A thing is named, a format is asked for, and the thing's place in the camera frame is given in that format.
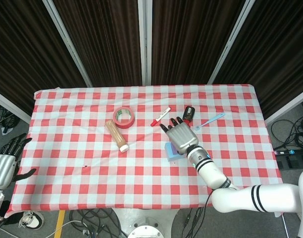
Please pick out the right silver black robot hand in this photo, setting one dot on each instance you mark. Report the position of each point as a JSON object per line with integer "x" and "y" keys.
{"x": 182, "y": 138}

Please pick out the yellow floor tape strip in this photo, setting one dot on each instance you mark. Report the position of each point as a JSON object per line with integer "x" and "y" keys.
{"x": 59, "y": 223}

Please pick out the light blue plastic spoon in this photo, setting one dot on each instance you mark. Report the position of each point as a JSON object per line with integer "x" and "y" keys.
{"x": 212, "y": 120}

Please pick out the white partition frame post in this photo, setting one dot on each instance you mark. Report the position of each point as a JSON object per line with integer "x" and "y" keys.
{"x": 67, "y": 42}
{"x": 145, "y": 42}
{"x": 230, "y": 42}

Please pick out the light blue block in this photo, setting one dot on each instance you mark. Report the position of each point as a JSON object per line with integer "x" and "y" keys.
{"x": 171, "y": 156}

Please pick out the dark brown curtain panel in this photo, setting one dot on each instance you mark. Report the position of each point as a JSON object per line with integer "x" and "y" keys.
{"x": 104, "y": 44}
{"x": 191, "y": 42}
{"x": 22, "y": 49}
{"x": 277, "y": 49}

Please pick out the black trouser leg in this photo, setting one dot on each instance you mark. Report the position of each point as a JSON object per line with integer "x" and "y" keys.
{"x": 13, "y": 219}

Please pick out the black bottle with red cap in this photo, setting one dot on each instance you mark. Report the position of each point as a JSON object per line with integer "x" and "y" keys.
{"x": 189, "y": 112}

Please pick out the white black sneaker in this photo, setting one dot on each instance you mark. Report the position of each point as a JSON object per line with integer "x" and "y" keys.
{"x": 31, "y": 219}

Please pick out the white partition frame rail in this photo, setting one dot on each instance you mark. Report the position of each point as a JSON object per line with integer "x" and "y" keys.
{"x": 287, "y": 105}
{"x": 10, "y": 105}

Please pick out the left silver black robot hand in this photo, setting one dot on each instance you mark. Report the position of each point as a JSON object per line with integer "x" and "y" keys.
{"x": 3, "y": 171}

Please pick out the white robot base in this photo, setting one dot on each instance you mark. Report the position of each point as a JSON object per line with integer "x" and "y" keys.
{"x": 145, "y": 223}

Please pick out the red tape roll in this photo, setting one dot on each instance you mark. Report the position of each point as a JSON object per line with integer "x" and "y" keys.
{"x": 116, "y": 124}

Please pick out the red white marker pen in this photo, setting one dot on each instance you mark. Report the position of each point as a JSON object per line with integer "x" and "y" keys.
{"x": 161, "y": 116}

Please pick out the red white checkered tablecloth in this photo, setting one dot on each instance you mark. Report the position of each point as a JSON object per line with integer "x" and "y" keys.
{"x": 116, "y": 173}

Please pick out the brown tube with white cap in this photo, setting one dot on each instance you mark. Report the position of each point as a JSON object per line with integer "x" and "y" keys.
{"x": 116, "y": 137}

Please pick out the black foot pedal unit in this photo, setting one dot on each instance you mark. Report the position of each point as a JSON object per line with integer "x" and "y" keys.
{"x": 293, "y": 162}

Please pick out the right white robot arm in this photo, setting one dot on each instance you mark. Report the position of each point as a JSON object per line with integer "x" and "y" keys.
{"x": 235, "y": 200}

